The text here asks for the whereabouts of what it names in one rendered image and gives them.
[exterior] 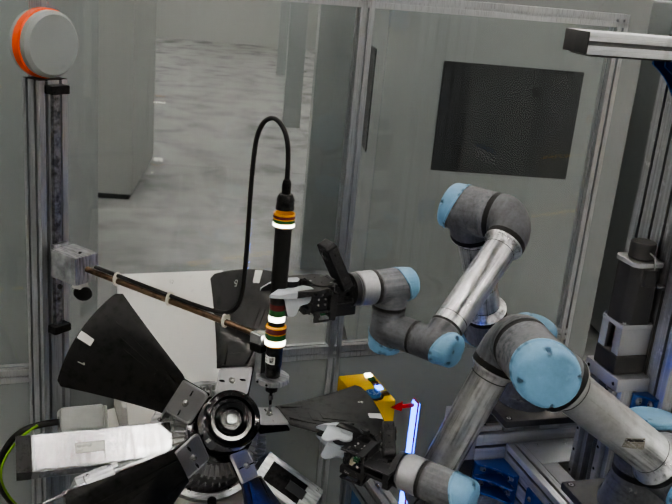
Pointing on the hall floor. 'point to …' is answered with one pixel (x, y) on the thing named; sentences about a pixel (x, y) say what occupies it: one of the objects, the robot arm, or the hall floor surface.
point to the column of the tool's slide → (38, 158)
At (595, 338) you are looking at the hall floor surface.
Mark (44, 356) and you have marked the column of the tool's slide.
